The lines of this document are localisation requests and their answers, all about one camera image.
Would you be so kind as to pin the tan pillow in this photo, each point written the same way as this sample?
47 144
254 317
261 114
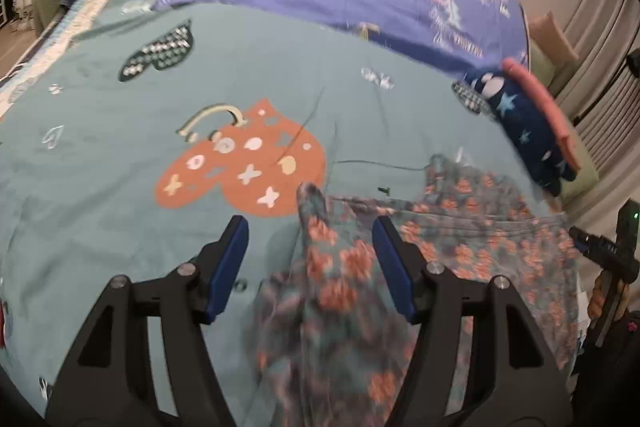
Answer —
552 37

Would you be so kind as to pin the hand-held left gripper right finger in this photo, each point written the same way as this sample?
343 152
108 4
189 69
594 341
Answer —
392 272

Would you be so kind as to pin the small green pillow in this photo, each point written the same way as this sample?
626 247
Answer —
542 64

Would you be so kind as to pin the pink-lined navy star garment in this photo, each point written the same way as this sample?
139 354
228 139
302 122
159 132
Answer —
525 127

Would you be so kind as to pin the beige pleated curtain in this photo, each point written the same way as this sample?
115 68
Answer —
610 132

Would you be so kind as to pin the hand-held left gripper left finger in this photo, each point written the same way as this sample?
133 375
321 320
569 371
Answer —
227 277

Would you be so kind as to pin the large green pillow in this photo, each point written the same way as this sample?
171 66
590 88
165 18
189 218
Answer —
582 177

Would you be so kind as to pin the teal printed bedspread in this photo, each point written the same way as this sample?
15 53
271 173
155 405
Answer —
125 157

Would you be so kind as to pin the person's right hand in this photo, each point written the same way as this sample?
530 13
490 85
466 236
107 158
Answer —
597 302

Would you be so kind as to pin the teal floral pants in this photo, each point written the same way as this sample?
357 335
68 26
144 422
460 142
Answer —
340 267

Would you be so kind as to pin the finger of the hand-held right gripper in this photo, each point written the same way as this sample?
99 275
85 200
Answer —
587 242

